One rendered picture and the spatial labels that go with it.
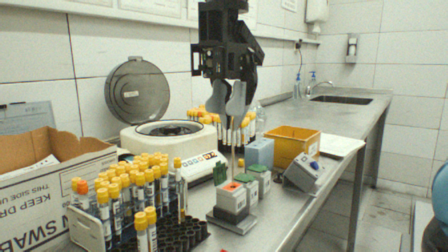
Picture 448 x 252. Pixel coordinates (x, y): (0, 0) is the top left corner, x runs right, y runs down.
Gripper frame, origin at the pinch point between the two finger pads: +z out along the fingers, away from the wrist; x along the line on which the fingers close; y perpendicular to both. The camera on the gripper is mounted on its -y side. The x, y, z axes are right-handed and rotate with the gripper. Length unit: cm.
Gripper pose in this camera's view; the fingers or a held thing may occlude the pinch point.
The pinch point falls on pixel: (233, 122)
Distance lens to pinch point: 51.7
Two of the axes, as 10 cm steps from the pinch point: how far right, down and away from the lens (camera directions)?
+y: -5.7, 2.0, -8.0
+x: 8.2, 1.4, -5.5
